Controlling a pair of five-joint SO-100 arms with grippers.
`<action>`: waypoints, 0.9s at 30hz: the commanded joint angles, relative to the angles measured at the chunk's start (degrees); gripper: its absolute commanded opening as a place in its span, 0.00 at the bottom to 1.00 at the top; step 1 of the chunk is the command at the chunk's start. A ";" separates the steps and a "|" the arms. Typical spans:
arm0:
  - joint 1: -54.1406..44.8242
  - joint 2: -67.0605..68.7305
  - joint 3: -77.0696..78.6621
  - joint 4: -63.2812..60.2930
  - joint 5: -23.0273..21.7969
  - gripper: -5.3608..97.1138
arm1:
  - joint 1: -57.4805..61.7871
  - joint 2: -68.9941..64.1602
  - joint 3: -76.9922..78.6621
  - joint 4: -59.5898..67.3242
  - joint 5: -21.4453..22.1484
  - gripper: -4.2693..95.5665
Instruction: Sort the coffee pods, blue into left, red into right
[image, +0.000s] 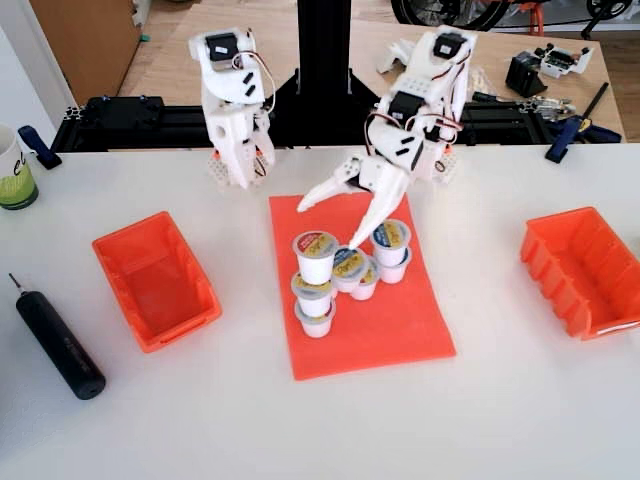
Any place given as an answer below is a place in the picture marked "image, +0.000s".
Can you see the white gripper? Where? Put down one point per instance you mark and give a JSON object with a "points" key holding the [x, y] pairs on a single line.
{"points": [[227, 137], [376, 175]]}

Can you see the blue lid white coffee pod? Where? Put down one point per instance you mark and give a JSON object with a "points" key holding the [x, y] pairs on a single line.
{"points": [[347, 267], [312, 302], [392, 235], [392, 274]]}

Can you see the red lid white coffee pod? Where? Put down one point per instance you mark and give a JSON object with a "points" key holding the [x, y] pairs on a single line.
{"points": [[315, 262], [316, 327], [364, 290]]}

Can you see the orange foam mat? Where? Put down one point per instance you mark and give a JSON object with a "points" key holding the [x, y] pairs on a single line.
{"points": [[380, 335]]}

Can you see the orange bin with white label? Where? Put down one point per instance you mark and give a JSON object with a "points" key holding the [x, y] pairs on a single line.
{"points": [[600, 280]]}

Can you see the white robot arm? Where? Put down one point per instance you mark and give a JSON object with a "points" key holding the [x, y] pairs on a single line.
{"points": [[425, 65], [225, 85]]}

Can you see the wooden table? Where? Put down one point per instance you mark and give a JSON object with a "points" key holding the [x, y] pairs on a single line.
{"points": [[167, 75]]}

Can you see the black plastic mounting block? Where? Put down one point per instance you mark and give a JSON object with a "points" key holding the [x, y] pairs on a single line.
{"points": [[125, 112]]}

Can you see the white printed robot part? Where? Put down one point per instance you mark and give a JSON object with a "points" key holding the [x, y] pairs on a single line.
{"points": [[392, 60]]}

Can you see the small green object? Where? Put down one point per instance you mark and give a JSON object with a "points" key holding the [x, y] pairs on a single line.
{"points": [[145, 39]]}

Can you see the clear bag of screws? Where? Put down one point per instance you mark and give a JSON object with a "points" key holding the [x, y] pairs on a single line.
{"points": [[481, 80]]}

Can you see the white crumpled sheet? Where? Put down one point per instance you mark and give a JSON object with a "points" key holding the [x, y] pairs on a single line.
{"points": [[140, 12]]}

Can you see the orange plastic bin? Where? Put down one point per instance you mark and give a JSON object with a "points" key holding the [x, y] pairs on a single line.
{"points": [[170, 327]]}

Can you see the black bicycle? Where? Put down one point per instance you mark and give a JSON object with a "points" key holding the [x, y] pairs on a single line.
{"points": [[406, 15]]}

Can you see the brown wooden cabinet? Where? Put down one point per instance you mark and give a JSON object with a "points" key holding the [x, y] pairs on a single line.
{"points": [[85, 45]]}

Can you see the black printed part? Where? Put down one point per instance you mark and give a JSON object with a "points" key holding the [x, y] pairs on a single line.
{"points": [[525, 77]]}

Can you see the blue bar clamp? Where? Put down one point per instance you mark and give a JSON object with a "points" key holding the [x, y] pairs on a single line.
{"points": [[37, 147], [565, 137]]}

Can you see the metal clamp tool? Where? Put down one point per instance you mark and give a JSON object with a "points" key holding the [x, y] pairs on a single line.
{"points": [[550, 107]]}

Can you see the white green mug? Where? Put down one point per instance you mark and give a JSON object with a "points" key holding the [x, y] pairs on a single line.
{"points": [[15, 190]]}

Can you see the white device with circuit board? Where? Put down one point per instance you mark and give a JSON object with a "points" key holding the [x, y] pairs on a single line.
{"points": [[560, 62]]}

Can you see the black electric screwdriver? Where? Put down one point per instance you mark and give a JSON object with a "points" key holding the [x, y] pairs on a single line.
{"points": [[60, 345]]}

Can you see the black aluminium frame rail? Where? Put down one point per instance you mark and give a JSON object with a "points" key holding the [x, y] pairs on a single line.
{"points": [[185, 125]]}

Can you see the black aluminium frame post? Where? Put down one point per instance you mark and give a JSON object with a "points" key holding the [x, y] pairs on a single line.
{"points": [[324, 40]]}

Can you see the orange metal post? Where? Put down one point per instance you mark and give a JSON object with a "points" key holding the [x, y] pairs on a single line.
{"points": [[538, 17]]}

